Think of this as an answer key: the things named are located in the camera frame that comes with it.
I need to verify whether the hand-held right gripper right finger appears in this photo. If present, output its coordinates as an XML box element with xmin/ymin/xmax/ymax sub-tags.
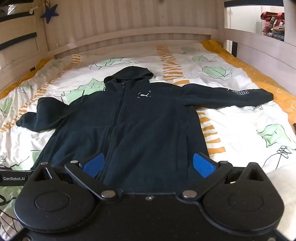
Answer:
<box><xmin>178</xmin><ymin>153</ymin><xmax>270</xmax><ymax>201</ymax></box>

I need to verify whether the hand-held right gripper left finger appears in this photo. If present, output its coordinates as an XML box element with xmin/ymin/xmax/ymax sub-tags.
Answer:
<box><xmin>31</xmin><ymin>153</ymin><xmax>117</xmax><ymax>201</ymax></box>

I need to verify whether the black hooded zip jacket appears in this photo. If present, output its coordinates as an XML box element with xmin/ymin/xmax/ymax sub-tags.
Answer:
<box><xmin>16</xmin><ymin>66</ymin><xmax>274</xmax><ymax>193</ymax></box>

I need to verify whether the leaf print white duvet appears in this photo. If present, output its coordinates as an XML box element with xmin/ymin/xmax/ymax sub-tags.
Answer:
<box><xmin>0</xmin><ymin>42</ymin><xmax>296</xmax><ymax>234</ymax></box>

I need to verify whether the yellow bed sheet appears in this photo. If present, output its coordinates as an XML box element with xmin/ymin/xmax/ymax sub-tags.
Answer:
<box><xmin>0</xmin><ymin>39</ymin><xmax>296</xmax><ymax>130</ymax></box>

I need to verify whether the blue star decoration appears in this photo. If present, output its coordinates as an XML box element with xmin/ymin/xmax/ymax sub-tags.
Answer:
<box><xmin>40</xmin><ymin>4</ymin><xmax>58</xmax><ymax>24</ymax></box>

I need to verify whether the colourful patterned bag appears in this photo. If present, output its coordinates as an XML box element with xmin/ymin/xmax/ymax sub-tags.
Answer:
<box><xmin>261</xmin><ymin>11</ymin><xmax>285</xmax><ymax>42</ymax></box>

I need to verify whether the pale wooden bed frame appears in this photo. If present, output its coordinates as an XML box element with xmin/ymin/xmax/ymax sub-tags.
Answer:
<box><xmin>0</xmin><ymin>0</ymin><xmax>296</xmax><ymax>112</ymax></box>

